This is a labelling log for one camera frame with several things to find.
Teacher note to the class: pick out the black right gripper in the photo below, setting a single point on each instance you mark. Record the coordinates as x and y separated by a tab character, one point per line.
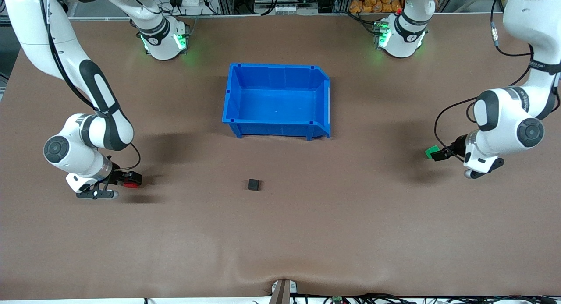
116	174

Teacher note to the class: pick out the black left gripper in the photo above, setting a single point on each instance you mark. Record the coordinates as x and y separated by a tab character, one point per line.
459	146

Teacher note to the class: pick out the red cube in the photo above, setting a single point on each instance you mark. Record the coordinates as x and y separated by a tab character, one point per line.
130	185

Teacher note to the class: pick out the green cube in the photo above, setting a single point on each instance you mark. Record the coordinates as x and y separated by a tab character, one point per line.
430	151

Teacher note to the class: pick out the black cube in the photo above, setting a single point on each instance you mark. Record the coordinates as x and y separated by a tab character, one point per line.
253	184

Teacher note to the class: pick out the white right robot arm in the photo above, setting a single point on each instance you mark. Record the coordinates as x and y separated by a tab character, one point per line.
92	133

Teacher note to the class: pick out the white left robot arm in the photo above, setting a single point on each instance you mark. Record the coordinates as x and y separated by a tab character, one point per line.
504	120

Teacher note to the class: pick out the brown table mat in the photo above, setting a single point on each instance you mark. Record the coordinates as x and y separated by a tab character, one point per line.
280	234

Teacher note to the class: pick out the blue plastic storage bin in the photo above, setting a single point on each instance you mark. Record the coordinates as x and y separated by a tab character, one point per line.
278	102

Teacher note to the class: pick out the orange packets pile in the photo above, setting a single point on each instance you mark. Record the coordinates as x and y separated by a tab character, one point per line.
374	1

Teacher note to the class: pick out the small green connector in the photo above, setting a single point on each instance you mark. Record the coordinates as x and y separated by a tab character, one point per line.
337	300

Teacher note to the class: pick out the white power strip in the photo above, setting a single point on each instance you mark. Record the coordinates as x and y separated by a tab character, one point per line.
193	1

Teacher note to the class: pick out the camera mount post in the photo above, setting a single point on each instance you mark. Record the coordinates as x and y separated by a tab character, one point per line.
283	291

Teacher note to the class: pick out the aluminium frame profile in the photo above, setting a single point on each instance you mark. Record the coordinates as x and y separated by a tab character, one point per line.
223	1

